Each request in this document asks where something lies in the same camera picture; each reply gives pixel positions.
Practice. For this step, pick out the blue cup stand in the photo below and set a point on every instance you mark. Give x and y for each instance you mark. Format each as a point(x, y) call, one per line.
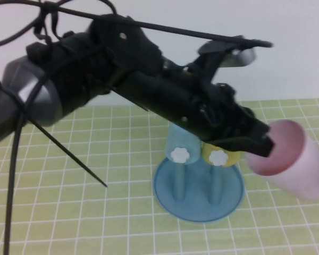
point(199, 204)

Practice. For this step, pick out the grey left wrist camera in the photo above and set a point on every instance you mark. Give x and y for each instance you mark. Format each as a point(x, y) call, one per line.
point(242, 57)

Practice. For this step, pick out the black zip tie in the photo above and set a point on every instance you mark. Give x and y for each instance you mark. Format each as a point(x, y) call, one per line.
point(69, 156)

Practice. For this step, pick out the light blue plastic cup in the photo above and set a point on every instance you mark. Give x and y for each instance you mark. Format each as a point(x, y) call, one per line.
point(180, 143)

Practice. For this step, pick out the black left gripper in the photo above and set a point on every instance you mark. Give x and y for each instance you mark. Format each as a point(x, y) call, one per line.
point(175, 101)

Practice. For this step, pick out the pink plastic cup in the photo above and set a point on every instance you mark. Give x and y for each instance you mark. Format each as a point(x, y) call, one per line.
point(303, 180)

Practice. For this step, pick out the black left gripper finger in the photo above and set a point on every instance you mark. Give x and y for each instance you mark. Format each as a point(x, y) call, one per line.
point(264, 140)

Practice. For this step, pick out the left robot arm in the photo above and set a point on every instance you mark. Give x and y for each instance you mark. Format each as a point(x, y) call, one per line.
point(29, 90)

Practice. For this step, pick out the yellow plastic cup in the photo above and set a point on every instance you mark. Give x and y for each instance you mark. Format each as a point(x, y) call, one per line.
point(232, 158)

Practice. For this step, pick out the green checkered tablecloth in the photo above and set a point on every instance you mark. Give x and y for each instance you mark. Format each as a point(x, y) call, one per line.
point(95, 225)

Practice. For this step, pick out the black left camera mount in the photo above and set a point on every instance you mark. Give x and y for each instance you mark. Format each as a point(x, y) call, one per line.
point(210, 69)

